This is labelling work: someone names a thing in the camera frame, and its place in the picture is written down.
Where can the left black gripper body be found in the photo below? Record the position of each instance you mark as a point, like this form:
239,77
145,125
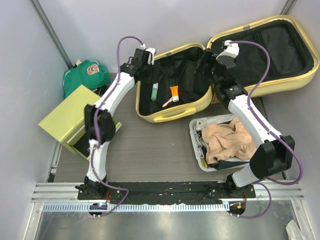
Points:
149,76

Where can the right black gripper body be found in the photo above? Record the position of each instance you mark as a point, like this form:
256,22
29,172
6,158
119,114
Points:
211,66

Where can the orange tube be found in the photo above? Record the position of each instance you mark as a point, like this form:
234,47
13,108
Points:
174,93

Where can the yellow hard-shell suitcase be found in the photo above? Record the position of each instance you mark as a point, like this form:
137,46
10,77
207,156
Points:
275,55

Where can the white plastic mesh basket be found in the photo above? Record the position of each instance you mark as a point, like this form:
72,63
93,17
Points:
221,142

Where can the beige sock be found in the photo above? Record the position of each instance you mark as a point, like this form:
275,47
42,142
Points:
227,140

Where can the yellow-green drawer box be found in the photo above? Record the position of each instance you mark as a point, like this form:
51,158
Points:
66,123

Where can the yellow-green shirt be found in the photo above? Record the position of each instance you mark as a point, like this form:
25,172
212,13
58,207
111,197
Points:
204,162

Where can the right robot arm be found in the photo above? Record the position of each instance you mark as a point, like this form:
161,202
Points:
273,153

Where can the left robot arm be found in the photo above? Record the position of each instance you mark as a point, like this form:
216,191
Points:
99,123

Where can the green white tube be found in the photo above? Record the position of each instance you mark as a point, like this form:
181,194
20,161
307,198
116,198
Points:
154,92

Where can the dark cloth under jersey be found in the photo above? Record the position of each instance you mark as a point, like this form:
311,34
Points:
101,90

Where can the green jersey with G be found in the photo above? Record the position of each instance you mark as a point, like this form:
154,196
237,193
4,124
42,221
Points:
88,73

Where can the white crumpled plastic bag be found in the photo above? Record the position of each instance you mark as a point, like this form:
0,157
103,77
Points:
293,231

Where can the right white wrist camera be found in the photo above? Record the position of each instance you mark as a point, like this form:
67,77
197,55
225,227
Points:
231,49

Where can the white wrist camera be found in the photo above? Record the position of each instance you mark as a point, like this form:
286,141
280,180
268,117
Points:
231,49
151,53

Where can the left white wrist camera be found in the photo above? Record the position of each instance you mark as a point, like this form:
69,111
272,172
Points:
151,53

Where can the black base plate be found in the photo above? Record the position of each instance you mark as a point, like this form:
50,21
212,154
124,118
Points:
164,192

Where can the white slotted cable duct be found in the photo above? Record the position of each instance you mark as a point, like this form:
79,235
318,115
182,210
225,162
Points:
133,208

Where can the aluminium rail frame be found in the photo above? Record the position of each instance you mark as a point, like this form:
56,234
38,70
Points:
167,161

